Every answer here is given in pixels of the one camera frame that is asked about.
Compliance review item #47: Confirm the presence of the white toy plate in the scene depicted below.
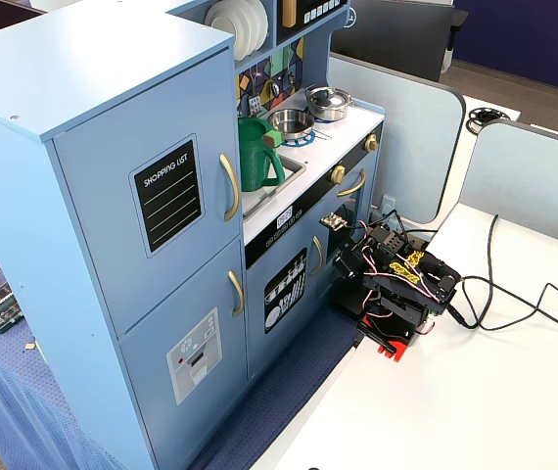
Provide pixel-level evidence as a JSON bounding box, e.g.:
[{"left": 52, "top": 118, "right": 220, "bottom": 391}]
[
  {"left": 239, "top": 0, "right": 269, "bottom": 63},
  {"left": 204, "top": 0, "right": 239, "bottom": 41},
  {"left": 219, "top": 0, "right": 259, "bottom": 59}
]

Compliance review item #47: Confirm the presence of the black power cable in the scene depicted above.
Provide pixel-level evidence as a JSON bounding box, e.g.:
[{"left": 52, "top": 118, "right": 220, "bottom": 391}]
[{"left": 447, "top": 213, "right": 501, "bottom": 332}]

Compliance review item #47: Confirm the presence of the red table clamp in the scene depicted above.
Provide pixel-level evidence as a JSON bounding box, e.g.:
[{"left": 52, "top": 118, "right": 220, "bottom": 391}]
[{"left": 358, "top": 312, "right": 415, "bottom": 364}]

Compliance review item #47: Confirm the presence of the fridge door with shopping list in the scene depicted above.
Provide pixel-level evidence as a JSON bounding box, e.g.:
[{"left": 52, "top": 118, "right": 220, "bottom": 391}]
[{"left": 52, "top": 48, "right": 242, "bottom": 340}]

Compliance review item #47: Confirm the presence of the steel toy pot with lid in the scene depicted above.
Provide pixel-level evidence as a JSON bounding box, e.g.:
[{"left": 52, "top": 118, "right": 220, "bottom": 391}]
[{"left": 304, "top": 86, "right": 355, "bottom": 121}]

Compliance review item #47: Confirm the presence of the light blue desk partition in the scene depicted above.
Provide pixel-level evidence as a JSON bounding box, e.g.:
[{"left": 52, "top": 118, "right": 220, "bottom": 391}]
[
  {"left": 437, "top": 118, "right": 558, "bottom": 249},
  {"left": 327, "top": 52, "right": 468, "bottom": 232}
]

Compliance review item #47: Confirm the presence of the blue oven door with window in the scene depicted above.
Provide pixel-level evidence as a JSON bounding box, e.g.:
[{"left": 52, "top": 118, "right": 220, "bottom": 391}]
[{"left": 325, "top": 151, "right": 376, "bottom": 295}]

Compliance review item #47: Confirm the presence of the red white servo wire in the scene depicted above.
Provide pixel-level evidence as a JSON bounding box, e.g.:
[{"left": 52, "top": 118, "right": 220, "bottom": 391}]
[{"left": 348, "top": 219, "right": 440, "bottom": 303}]

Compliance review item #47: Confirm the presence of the black cable spool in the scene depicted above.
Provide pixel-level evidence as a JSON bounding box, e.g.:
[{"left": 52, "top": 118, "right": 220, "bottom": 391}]
[{"left": 465, "top": 106, "right": 513, "bottom": 135}]

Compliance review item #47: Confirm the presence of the black toy microwave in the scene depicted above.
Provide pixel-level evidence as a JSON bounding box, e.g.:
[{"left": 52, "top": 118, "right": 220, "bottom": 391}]
[{"left": 277, "top": 0, "right": 351, "bottom": 46}]

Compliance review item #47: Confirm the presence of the long gold fridge door handle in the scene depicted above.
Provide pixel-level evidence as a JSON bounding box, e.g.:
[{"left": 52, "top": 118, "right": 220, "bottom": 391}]
[{"left": 218, "top": 153, "right": 242, "bottom": 222}]

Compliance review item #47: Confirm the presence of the black data cable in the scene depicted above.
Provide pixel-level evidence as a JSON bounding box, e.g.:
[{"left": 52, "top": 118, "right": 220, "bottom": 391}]
[{"left": 458, "top": 275, "right": 558, "bottom": 333}]

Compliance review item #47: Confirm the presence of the small wrist camera board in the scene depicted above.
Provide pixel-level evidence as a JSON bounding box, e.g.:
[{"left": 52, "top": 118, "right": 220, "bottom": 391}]
[{"left": 319, "top": 211, "right": 349, "bottom": 232}]

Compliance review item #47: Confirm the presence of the green plastic pitcher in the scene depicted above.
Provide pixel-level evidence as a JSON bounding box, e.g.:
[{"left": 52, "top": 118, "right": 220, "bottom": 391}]
[{"left": 237, "top": 117, "right": 288, "bottom": 193}]

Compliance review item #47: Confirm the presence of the blue cabinet door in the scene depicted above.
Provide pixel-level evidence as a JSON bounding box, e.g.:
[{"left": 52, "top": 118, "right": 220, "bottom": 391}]
[{"left": 0, "top": 0, "right": 388, "bottom": 470}]

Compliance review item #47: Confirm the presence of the short gold fridge door handle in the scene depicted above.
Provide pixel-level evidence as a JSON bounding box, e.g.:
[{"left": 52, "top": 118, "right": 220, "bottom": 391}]
[{"left": 227, "top": 269, "right": 247, "bottom": 318}]

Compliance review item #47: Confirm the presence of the grey toy sink basin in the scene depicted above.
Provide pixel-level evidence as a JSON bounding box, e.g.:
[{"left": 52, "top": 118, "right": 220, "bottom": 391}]
[{"left": 242, "top": 154, "right": 307, "bottom": 219}]

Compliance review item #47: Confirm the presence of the fridge door with dispenser print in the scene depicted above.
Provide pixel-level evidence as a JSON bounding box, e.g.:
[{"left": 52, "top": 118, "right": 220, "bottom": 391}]
[{"left": 116, "top": 238, "right": 250, "bottom": 470}]

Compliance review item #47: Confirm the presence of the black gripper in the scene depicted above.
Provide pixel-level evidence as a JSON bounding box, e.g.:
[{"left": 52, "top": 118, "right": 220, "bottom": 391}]
[{"left": 333, "top": 225, "right": 433, "bottom": 286}]

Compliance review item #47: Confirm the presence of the silver door handle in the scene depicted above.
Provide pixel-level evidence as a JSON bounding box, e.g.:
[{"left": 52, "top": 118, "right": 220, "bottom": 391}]
[{"left": 309, "top": 235, "right": 325, "bottom": 277}]

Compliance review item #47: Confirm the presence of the gold oven door handle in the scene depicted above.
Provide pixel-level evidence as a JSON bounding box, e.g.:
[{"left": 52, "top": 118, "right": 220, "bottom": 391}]
[{"left": 336, "top": 168, "right": 368, "bottom": 199}]

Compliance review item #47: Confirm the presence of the open steel toy pot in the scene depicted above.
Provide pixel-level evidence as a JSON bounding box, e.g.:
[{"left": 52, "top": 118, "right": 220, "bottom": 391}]
[{"left": 265, "top": 107, "right": 332, "bottom": 141}]

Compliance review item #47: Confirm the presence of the black office furniture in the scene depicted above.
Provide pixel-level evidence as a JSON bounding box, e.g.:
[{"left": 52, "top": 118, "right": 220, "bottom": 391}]
[{"left": 330, "top": 0, "right": 470, "bottom": 84}]

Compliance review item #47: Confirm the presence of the cabinet door with dishes print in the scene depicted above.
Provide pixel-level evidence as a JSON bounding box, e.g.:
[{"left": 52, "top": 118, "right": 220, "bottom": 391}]
[{"left": 244, "top": 222, "right": 332, "bottom": 381}]

